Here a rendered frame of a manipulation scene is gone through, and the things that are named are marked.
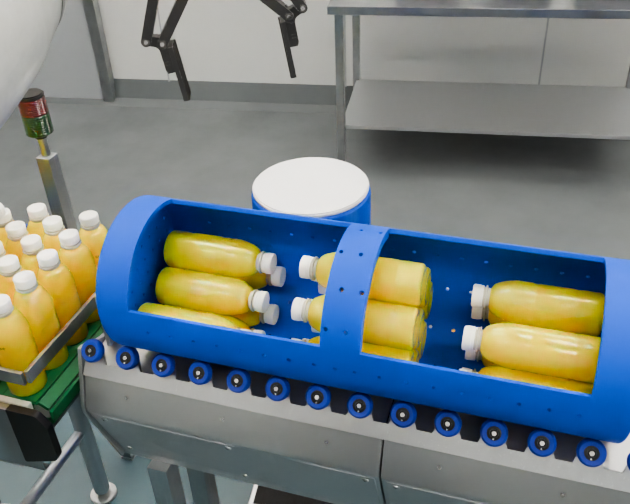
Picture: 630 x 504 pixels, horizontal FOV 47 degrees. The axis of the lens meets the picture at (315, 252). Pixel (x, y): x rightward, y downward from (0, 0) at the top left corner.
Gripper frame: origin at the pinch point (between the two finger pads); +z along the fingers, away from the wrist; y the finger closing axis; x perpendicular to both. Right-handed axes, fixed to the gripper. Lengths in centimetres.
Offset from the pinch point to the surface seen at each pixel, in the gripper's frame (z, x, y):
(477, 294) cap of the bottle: 47, -6, -29
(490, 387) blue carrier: 50, 12, -26
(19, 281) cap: 37, -24, 50
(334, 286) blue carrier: 36.4, -2.0, -6.4
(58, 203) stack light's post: 48, -76, 57
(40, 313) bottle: 44, -23, 48
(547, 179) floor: 169, -234, -125
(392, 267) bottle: 38.1, -6.1, -16.1
